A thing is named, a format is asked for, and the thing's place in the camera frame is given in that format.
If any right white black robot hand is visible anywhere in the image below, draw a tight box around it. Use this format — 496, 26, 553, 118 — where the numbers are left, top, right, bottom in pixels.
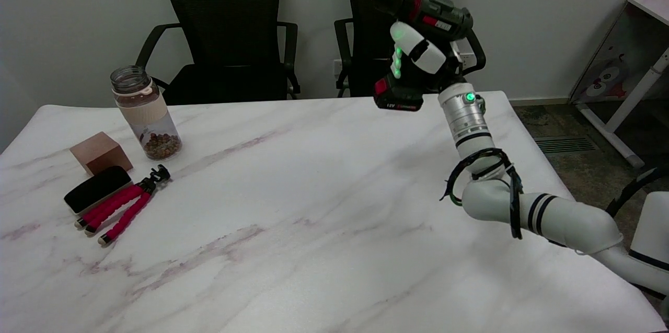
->
389, 20, 469, 95

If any dark green power screwdriver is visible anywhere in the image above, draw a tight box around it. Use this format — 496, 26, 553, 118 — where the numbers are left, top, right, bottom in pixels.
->
368, 0, 474, 112

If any black mesh office chair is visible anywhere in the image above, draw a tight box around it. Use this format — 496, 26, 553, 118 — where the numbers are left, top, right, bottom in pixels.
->
135, 0, 301, 106
333, 0, 487, 98

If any floor vent grille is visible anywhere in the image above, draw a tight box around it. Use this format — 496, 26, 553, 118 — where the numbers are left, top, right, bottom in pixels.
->
533, 136, 599, 155

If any owl cartoon sticker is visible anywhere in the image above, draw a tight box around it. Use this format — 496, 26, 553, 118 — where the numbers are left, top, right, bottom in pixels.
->
578, 55, 631, 104

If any white standing desk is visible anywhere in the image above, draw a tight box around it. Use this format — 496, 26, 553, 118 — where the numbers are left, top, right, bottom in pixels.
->
569, 0, 669, 169

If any clear jar with nuts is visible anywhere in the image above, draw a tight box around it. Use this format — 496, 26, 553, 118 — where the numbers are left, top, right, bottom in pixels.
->
110, 65, 183, 161

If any brown wooden cube block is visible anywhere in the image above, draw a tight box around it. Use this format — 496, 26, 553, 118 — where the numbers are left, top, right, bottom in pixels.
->
70, 132, 134, 176

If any red flexible mini tripod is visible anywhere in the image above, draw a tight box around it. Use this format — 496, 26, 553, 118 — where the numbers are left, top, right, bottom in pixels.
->
75, 164, 171, 246

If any black eraser case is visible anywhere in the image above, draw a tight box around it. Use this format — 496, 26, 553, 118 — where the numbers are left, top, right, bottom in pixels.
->
64, 166, 133, 216

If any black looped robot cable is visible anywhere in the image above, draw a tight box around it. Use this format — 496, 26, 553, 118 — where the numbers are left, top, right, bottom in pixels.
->
440, 148, 525, 240

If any black thick robot cable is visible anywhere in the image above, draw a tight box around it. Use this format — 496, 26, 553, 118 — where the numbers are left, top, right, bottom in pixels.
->
606, 166, 669, 217

